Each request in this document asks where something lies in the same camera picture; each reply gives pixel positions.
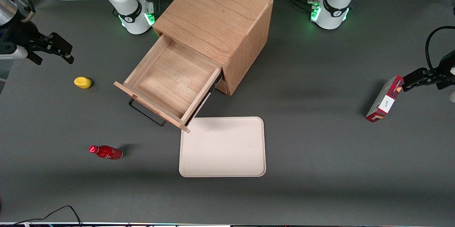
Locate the wooden drawer cabinet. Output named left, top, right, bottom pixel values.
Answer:
left=153, top=0, right=274, bottom=96

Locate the beige plastic tray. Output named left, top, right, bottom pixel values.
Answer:
left=179, top=117, right=266, bottom=178

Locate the red bottle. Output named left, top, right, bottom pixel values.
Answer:
left=89, top=145, right=123, bottom=161

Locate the black looped cable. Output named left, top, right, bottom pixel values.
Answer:
left=425, top=26, right=455, bottom=73

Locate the red plaid carton box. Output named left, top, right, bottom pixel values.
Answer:
left=365, top=75, right=405, bottom=123

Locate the yellow lemon-shaped object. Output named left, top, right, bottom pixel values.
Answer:
left=74, top=77, right=92, bottom=89

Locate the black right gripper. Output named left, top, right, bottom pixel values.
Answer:
left=0, top=17, right=75, bottom=66

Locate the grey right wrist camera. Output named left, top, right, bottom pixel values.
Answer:
left=0, top=44, right=28, bottom=60

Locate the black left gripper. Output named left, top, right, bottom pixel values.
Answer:
left=402, top=50, right=455, bottom=93

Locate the black metal drawer handle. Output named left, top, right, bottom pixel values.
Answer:
left=128, top=98, right=167, bottom=127

